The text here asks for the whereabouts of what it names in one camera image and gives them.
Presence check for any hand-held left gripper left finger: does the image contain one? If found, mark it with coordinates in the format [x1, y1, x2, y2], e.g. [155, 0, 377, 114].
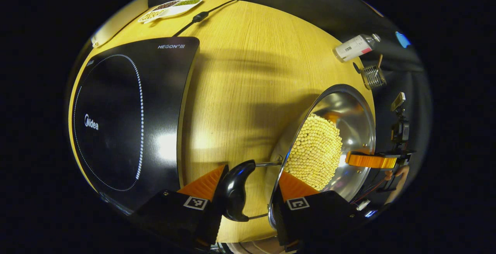
[129, 164, 230, 251]

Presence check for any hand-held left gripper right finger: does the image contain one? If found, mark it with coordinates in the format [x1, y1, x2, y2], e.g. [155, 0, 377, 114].
[271, 171, 373, 252]

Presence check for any steel pot with black handle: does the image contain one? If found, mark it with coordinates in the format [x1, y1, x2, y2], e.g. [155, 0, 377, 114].
[214, 84, 377, 231]

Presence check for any black induction cooktop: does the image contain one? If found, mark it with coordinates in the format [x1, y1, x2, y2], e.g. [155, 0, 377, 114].
[69, 37, 200, 214]

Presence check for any white plastic bottle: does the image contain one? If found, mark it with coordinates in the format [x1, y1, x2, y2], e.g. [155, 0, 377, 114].
[333, 33, 381, 63]

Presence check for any white divided dish with beans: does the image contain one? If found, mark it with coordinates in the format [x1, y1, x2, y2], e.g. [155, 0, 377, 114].
[138, 0, 204, 24]

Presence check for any wire mesh holder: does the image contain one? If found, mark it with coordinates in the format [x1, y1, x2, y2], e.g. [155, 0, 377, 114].
[360, 65, 387, 90]

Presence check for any black power cable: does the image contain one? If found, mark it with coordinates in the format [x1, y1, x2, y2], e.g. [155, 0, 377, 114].
[172, 0, 238, 37]

